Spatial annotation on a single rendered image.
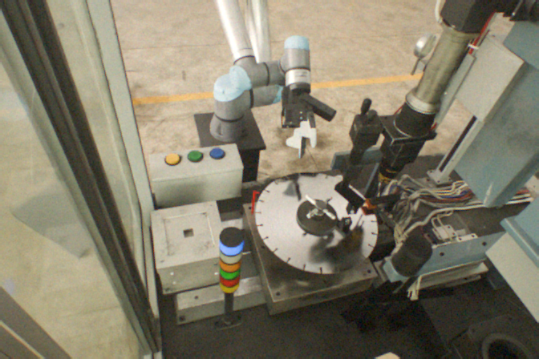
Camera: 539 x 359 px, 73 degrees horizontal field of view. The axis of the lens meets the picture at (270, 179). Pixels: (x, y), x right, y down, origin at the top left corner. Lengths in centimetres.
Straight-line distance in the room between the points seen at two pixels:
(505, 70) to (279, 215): 59
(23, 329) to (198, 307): 86
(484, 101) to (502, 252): 26
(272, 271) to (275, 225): 13
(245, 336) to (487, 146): 72
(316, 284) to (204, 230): 33
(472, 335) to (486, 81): 56
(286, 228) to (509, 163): 51
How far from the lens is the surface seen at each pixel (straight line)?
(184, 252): 97
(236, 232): 69
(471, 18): 73
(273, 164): 243
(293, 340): 105
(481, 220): 151
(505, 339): 101
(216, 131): 146
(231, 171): 116
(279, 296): 97
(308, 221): 97
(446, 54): 76
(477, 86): 77
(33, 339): 24
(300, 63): 111
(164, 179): 114
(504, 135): 76
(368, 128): 82
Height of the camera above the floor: 173
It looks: 48 degrees down
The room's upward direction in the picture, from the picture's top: 9 degrees clockwise
